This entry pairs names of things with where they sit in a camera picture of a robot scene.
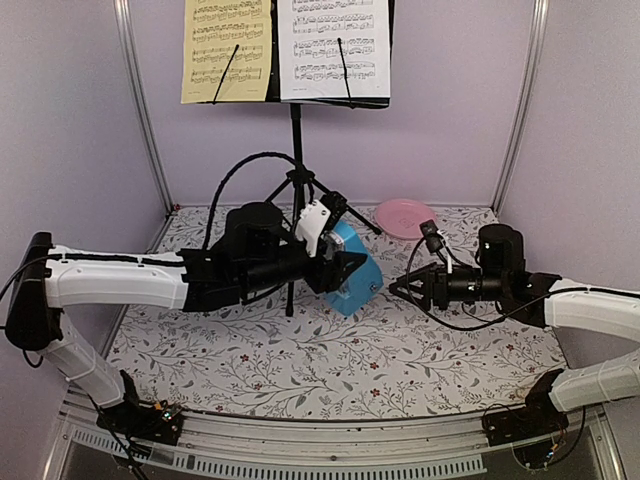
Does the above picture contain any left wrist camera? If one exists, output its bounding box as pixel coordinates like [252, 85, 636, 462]
[293, 191, 347, 258]

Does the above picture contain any front aluminium rail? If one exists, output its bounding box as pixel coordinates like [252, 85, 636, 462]
[44, 389, 639, 479]

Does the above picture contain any left aluminium frame post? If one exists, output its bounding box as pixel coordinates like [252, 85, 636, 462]
[113, 0, 174, 215]

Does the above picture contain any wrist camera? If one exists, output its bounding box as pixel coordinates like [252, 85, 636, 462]
[420, 220, 453, 274]
[293, 191, 347, 258]

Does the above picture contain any yellow sheet music page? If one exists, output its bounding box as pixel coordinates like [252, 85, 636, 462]
[181, 0, 272, 104]

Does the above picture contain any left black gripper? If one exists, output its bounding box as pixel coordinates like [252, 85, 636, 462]
[240, 225, 368, 295]

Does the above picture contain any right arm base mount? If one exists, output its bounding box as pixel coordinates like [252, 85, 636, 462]
[481, 397, 569, 446]

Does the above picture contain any floral table mat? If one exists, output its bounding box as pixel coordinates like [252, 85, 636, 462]
[108, 284, 565, 420]

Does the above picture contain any white sheet music page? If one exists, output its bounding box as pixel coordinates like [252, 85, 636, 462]
[276, 0, 392, 101]

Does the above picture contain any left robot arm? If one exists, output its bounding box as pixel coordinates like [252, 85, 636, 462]
[2, 200, 369, 434]

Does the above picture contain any pink plate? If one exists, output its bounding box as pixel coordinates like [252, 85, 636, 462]
[374, 199, 437, 240]

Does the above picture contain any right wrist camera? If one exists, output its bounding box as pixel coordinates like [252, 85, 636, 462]
[420, 220, 453, 274]

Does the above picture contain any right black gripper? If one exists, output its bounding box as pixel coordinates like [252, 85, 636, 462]
[388, 263, 507, 313]

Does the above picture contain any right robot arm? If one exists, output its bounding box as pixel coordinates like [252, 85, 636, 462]
[389, 221, 639, 436]

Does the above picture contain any blue metronome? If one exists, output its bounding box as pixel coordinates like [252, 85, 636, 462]
[325, 221, 384, 317]

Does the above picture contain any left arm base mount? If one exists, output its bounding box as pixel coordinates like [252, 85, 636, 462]
[96, 370, 184, 446]

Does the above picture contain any black music stand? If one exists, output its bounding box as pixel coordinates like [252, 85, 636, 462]
[200, 1, 395, 305]

